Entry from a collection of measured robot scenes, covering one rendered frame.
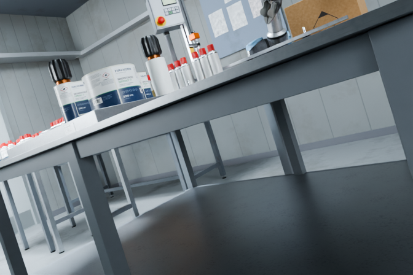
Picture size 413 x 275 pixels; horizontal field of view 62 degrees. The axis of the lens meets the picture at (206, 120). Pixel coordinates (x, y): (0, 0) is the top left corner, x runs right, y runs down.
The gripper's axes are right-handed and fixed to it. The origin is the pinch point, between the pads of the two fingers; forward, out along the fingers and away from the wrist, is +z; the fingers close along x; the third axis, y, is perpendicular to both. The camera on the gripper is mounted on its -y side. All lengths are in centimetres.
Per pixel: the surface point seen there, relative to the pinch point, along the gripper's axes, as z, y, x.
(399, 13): -9, 85, 66
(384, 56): -3, 82, 65
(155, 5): 0, -1, -71
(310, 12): -5.1, -16.1, 10.9
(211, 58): 20.8, 2.5, -26.6
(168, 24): 10, -4, -64
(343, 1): -11.0, -17.8, 23.7
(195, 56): 22.0, 2.2, -37.5
